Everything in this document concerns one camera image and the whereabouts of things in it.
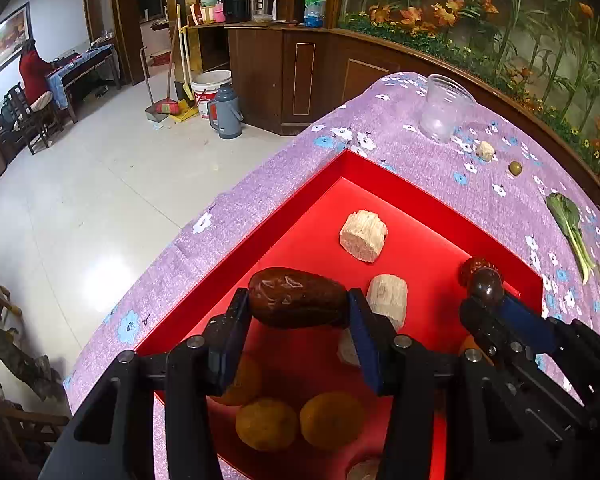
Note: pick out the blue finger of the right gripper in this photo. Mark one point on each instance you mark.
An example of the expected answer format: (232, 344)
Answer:
(488, 330)
(530, 329)

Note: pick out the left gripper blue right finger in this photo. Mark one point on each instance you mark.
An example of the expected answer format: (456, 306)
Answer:
(372, 335)

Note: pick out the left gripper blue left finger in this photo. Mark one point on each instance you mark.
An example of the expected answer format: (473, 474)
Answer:
(225, 336)

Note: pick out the dark plum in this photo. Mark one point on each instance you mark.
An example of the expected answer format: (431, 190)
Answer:
(485, 285)

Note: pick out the small red jujube date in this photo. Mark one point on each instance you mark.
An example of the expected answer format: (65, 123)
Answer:
(470, 267)

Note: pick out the orange tangerine edge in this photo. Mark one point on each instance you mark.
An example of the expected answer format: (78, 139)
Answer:
(331, 420)

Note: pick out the long beige cake piece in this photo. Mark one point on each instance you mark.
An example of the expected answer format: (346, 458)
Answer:
(363, 235)

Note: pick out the round beige rice ball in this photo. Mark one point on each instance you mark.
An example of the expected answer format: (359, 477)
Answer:
(365, 470)

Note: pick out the beige cake cube far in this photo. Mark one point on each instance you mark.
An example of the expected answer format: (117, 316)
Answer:
(346, 349)

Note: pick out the small orange tangerine far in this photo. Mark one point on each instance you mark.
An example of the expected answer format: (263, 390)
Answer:
(246, 386)

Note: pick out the red shallow tray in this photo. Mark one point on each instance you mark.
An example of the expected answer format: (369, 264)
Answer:
(427, 242)

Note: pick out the green bok choy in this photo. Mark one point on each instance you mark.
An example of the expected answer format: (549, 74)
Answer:
(567, 216)

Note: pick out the purple floral tablecloth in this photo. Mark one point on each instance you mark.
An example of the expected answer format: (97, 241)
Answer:
(431, 428)

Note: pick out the small green olive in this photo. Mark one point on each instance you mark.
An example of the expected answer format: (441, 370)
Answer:
(515, 168)

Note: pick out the tiny beige cake piece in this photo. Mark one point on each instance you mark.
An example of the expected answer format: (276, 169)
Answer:
(485, 151)

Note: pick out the grey thermos jug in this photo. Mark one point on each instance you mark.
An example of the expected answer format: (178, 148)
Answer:
(225, 117)

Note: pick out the clear plastic cup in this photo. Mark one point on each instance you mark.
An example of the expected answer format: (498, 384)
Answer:
(446, 105)

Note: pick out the broom and dustpan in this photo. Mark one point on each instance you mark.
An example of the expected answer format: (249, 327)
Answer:
(179, 110)

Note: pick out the white plastic bucket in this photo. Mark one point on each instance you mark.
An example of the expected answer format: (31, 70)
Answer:
(205, 87)

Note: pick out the flower and bamboo display case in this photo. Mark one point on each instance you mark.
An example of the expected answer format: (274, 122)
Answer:
(544, 54)

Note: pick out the blue cloth side table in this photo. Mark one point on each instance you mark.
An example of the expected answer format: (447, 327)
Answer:
(85, 65)

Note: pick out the person in red coat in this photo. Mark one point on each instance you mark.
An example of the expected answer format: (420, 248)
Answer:
(33, 71)

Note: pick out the green label water bottle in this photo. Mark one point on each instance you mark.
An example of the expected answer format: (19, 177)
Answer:
(313, 15)

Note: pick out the framed wall painting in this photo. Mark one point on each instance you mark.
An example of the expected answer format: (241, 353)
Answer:
(15, 31)

